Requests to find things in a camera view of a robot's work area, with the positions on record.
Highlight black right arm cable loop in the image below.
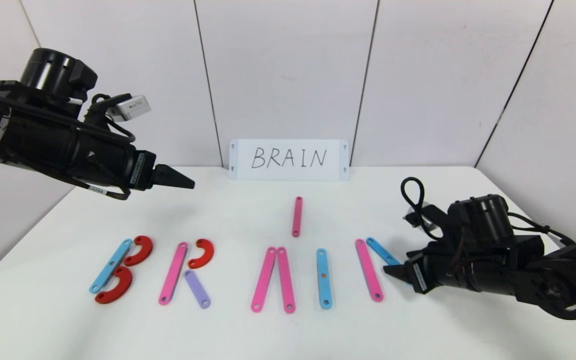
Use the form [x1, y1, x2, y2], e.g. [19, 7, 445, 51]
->
[400, 177, 427, 227]

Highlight long blue bar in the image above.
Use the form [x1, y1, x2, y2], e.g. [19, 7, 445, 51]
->
[316, 248, 333, 310]
[89, 238, 134, 294]

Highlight short blue bar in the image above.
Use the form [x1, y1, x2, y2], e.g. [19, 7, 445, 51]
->
[366, 237, 402, 268]

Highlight short pink bar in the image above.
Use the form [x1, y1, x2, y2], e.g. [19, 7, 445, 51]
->
[355, 239, 385, 303]

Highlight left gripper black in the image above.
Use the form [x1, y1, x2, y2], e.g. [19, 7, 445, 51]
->
[76, 126, 196, 192]

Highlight long pink bar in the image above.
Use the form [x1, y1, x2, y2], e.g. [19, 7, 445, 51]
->
[291, 196, 304, 238]
[250, 246, 277, 313]
[276, 247, 297, 314]
[158, 242, 189, 306]

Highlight short purple bar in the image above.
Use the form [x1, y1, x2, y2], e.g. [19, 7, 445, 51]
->
[184, 270, 212, 309]

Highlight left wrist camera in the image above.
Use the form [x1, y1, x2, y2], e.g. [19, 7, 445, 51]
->
[105, 94, 152, 123]

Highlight large red arc piece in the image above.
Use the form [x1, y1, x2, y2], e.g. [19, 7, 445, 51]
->
[94, 266, 134, 305]
[123, 235, 154, 267]

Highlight black right camera bracket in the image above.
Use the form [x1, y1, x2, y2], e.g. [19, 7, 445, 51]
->
[418, 204, 465, 252]

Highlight small red arc piece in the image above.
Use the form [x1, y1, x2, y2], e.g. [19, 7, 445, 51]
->
[188, 238, 215, 270]

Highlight white sign reading BRAIN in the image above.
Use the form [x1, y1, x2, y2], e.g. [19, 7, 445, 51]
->
[229, 139, 350, 182]

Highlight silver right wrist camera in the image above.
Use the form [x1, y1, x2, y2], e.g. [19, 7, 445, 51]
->
[406, 201, 443, 237]

